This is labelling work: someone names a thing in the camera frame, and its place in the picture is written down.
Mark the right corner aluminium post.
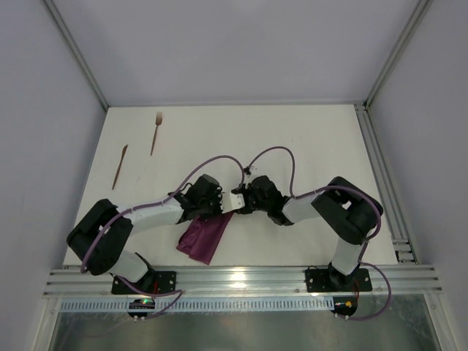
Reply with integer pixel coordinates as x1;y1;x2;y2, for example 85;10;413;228
363;0;433;110

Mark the aluminium rail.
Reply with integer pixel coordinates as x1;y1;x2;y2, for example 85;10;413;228
355;103;419;265
43;265;443;298

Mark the front aluminium rail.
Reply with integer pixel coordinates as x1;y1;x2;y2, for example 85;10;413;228
43;265;443;298

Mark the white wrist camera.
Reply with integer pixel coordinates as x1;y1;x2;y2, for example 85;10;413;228
220;192;245;214
244;165;257;186

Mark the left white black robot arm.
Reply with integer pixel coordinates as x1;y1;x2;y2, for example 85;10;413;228
67;174;222;283

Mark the right side aluminium rail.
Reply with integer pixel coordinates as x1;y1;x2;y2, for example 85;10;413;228
355;103;419;265

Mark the purple satin napkin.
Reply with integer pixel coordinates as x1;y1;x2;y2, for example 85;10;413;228
176;212;233;265

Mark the corner aluminium post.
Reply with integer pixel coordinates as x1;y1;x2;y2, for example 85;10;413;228
41;0;110;112
363;0;433;110

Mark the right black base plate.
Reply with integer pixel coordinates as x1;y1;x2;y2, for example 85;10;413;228
304;265;373;293

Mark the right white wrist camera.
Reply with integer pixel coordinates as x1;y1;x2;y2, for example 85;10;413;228
244;165;257;186

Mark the grey slotted cable duct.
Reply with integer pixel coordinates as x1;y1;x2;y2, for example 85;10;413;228
58;295;334;313

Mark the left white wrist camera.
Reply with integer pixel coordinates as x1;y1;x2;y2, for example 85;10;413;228
220;192;245;214

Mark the left corner aluminium post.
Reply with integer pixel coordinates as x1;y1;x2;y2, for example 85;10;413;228
41;0;110;112

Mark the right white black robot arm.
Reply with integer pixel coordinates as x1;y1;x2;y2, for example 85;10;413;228
233;175;384;291

